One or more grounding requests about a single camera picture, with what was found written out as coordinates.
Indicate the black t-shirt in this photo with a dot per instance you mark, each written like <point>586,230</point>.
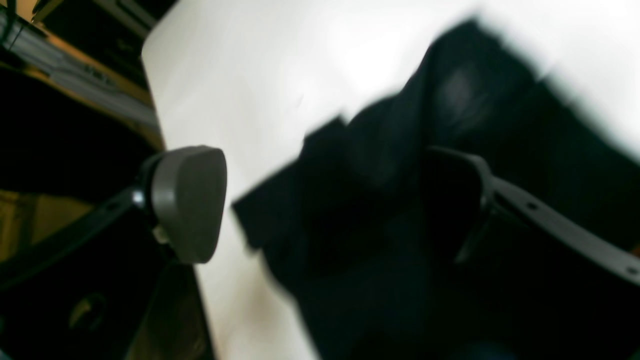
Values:
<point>343,228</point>

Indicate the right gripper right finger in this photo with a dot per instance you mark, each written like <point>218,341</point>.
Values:
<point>462,197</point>

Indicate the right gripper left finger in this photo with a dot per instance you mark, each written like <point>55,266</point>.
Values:
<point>181,192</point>

